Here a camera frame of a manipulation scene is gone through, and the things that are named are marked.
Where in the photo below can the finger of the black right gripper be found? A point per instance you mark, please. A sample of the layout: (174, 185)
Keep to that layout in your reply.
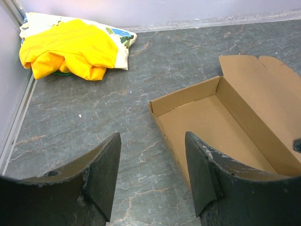
(297, 145)

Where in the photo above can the white patterned cloth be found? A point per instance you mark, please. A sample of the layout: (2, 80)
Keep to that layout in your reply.
(35, 23)

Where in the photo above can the brown cardboard box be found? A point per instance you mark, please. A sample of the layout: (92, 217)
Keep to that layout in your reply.
(251, 113)

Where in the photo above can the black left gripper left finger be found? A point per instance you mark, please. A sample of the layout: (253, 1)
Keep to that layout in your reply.
(79, 193)

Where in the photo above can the left aluminium frame post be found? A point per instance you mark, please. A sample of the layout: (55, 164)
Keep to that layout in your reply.
(14, 10)

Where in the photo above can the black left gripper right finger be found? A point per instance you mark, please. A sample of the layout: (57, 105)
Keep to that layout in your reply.
(229, 193)

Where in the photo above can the yellow cloth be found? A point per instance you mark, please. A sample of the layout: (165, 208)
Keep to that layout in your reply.
(71, 47)

